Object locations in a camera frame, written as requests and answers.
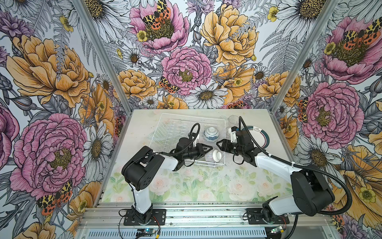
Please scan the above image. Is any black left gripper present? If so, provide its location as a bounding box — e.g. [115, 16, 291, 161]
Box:
[183, 143, 213, 160]

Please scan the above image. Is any white wire dish rack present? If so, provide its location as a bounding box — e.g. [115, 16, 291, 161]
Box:
[149, 114, 226, 167]

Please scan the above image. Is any aluminium corner post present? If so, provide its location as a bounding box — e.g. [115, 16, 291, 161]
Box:
[73, 1, 133, 117]
[270, 0, 339, 114]

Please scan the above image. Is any striped brown white bowl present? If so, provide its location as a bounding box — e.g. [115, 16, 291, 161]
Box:
[205, 149, 222, 163]

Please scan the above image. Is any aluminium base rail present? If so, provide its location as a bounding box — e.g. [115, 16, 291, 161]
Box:
[76, 203, 340, 239]

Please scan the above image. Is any left aluminium corner post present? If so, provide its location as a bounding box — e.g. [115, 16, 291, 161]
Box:
[73, 1, 133, 117]

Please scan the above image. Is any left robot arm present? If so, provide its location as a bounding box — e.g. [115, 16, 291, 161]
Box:
[121, 137, 213, 226]

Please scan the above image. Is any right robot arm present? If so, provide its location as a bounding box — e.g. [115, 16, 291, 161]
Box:
[216, 130, 335, 223]

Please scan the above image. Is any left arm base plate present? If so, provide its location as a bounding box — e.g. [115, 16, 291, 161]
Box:
[123, 208, 167, 226]

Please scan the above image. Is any green circuit board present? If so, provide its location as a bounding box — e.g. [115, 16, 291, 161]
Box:
[135, 228, 157, 238]

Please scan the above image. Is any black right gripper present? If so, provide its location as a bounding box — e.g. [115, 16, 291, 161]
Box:
[216, 138, 245, 156]

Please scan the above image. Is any right aluminium corner post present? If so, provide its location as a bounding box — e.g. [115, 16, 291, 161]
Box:
[270, 0, 339, 114]

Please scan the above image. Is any white blue floral bowl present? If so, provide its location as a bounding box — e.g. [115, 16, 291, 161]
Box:
[204, 126, 220, 141]

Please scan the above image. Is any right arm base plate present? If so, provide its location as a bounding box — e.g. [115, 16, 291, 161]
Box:
[242, 208, 290, 225]

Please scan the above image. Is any clear glass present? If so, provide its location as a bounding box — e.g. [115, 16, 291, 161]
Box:
[225, 126, 232, 140]
[228, 115, 239, 125]

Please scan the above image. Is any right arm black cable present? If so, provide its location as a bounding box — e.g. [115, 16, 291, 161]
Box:
[238, 116, 353, 216]

